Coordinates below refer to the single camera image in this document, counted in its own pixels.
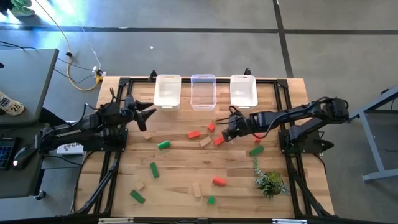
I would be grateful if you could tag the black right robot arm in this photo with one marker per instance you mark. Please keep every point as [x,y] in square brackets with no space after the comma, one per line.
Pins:
[295,113]

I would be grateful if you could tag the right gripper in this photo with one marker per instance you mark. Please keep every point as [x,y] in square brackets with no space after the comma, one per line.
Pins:
[237,124]

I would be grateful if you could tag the small natural wood block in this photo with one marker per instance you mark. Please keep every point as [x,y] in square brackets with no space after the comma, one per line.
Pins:
[147,136]
[139,185]

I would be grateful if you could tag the black keyboard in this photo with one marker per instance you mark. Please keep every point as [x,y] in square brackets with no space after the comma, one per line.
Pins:
[6,154]

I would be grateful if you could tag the silver metal bracket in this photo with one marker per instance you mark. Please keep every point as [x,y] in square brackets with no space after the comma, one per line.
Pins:
[289,221]
[115,221]

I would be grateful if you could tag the white plastic bin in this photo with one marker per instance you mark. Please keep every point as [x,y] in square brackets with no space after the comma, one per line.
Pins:
[167,93]
[243,91]

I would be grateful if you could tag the natural wood rectangular block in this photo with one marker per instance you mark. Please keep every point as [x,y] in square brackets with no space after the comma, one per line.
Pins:
[205,141]

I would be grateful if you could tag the small red block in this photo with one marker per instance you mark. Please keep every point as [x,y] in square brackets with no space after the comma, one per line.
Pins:
[211,127]

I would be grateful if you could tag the grey desk top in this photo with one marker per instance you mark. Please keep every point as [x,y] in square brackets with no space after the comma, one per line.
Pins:
[28,77]

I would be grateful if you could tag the metal table frame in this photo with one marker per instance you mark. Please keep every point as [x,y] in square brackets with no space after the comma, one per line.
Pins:
[372,144]

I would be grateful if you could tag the white printed box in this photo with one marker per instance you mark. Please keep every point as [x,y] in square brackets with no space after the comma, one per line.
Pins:
[70,148]

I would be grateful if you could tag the black computer mouse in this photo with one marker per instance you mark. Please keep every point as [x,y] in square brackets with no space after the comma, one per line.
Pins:
[23,155]

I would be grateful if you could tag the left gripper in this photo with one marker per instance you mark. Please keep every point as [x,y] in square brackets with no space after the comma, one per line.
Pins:
[129,105]

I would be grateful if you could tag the small green cube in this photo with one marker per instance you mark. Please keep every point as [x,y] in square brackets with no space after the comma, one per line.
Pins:
[211,200]

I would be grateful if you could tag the long natural wood block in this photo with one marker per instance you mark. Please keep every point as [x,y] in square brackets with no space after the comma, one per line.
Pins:
[196,189]

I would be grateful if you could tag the green rectangular block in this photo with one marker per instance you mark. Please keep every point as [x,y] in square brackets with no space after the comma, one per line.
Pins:
[257,150]
[163,144]

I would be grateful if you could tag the black aluminium table frame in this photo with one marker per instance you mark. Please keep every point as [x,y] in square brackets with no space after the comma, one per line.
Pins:
[267,81]

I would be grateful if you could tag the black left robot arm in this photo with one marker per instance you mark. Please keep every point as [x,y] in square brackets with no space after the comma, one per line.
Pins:
[71,132]

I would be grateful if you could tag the red rectangular block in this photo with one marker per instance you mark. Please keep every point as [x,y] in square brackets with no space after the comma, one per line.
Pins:
[193,134]
[219,181]
[218,141]

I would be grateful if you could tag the artificial succulent plant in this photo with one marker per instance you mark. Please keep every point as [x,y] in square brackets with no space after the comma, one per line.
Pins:
[270,182]

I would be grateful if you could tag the person's green shoe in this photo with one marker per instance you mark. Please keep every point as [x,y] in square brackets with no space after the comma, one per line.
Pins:
[21,9]

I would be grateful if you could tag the dark grey desk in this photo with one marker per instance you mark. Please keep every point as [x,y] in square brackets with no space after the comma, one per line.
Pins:
[18,183]

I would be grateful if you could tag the black table clamp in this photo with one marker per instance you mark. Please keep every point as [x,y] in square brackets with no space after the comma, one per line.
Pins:
[247,71]
[152,75]

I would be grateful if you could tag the clear plastic bin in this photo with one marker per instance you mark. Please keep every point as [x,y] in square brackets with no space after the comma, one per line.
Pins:
[203,93]

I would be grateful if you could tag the long green block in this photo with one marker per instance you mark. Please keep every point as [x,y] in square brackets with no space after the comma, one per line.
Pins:
[154,170]
[137,196]

